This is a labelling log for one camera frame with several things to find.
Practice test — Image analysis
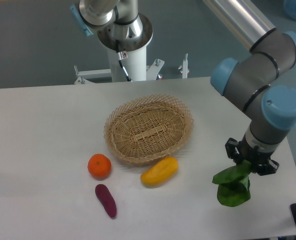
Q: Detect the orange tangerine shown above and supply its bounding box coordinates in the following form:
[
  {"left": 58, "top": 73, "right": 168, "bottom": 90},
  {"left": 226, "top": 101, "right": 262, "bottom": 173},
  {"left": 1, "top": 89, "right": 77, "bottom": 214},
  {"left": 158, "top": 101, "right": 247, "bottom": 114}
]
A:
[{"left": 87, "top": 153, "right": 112, "bottom": 180}]

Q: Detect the woven wicker basket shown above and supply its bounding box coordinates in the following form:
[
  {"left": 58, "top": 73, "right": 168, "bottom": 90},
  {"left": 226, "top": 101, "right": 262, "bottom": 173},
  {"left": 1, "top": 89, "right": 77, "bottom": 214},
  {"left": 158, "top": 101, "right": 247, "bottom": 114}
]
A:
[{"left": 104, "top": 94, "right": 194, "bottom": 165}]

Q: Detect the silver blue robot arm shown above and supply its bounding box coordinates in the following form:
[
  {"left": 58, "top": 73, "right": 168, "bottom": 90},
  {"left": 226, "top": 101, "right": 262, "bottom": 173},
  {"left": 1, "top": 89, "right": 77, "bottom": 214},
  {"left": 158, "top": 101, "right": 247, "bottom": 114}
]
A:
[{"left": 70, "top": 0, "right": 296, "bottom": 176}]

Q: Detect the green bok choy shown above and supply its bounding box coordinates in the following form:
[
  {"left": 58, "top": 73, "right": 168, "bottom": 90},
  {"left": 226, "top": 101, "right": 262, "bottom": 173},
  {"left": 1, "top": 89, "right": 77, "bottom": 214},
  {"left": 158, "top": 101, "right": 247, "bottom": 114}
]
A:
[{"left": 212, "top": 160, "right": 251, "bottom": 207}]

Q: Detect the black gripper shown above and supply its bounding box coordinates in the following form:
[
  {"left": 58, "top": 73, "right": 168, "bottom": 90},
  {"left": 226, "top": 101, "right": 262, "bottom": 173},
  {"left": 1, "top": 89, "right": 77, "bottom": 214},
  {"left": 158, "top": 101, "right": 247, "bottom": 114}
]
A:
[{"left": 224, "top": 137, "right": 280, "bottom": 176}]

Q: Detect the purple sweet potato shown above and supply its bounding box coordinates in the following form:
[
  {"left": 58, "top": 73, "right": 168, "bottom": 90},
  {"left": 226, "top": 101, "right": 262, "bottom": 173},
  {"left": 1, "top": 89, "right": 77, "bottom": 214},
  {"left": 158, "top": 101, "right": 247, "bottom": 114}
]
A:
[{"left": 94, "top": 184, "right": 117, "bottom": 219}]

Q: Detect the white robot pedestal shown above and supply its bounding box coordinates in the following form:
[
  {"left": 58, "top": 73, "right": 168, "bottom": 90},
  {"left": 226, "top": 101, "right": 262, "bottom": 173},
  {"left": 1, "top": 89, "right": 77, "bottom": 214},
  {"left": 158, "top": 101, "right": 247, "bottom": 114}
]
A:
[{"left": 73, "top": 13, "right": 191, "bottom": 85}]

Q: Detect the yellow mango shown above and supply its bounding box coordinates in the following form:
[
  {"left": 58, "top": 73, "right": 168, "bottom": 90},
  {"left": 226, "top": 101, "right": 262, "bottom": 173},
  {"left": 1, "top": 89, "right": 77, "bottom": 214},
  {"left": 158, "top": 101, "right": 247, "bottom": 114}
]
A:
[{"left": 140, "top": 156, "right": 179, "bottom": 187}]

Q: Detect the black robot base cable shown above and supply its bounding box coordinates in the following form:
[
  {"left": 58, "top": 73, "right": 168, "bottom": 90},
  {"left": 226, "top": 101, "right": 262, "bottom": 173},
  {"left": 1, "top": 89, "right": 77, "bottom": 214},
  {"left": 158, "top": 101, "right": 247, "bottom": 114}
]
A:
[{"left": 115, "top": 39, "right": 133, "bottom": 83}]

